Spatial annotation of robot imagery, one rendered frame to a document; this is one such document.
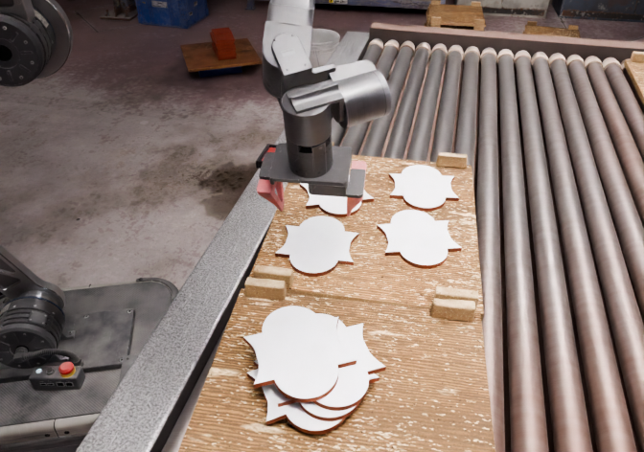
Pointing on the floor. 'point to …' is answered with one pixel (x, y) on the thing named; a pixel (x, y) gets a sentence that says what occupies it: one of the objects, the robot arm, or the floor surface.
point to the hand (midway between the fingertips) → (314, 206)
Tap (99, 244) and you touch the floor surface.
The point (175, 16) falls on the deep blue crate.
